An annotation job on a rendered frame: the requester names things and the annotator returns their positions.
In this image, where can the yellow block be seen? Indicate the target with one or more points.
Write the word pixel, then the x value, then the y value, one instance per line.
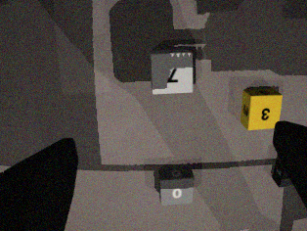
pixel 260 108

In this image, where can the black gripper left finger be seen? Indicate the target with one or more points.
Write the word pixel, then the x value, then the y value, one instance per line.
pixel 35 194

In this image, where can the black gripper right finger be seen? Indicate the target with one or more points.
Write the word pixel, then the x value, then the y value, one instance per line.
pixel 290 141

